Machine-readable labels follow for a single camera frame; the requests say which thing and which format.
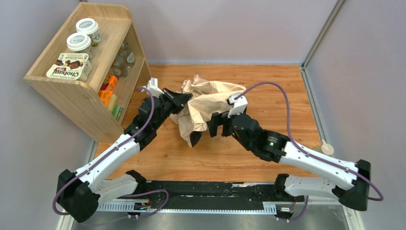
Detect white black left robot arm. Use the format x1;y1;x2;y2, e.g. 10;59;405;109
52;87;192;223

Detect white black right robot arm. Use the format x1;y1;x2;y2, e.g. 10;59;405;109
207;112;371;211

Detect green box on shelf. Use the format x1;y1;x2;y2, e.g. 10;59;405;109
112;104;124;121

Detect glass jars in shelf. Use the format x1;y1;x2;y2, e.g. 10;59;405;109
109;41;135;79

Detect orange box on shelf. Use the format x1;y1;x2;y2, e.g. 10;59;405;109
98;74;118;106

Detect wooden shelf unit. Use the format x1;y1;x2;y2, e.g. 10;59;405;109
24;2;151;142

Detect pale green pump bottle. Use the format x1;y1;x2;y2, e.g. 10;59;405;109
312;139;334;156

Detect Chobani yogurt pack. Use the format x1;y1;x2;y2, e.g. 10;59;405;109
46;53;92;81

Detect front white-lidded jar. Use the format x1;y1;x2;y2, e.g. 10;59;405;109
66;32;94;60

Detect white-lidded jar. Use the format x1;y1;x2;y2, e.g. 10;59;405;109
66;32;94;60
76;18;101;47

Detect back white-lidded jar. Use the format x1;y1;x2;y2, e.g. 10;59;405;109
76;18;101;47

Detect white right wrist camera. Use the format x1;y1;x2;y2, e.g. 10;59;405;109
226;93;248;118

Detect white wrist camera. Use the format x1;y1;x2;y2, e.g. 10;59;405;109
226;93;248;118
146;78;164;98

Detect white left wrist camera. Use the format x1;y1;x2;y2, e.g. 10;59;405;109
146;78;164;98

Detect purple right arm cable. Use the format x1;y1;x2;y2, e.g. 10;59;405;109
235;81;384;202

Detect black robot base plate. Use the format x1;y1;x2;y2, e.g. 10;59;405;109
135;181;305;210

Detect aluminium frame rail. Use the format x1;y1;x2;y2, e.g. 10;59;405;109
57;179;365;230

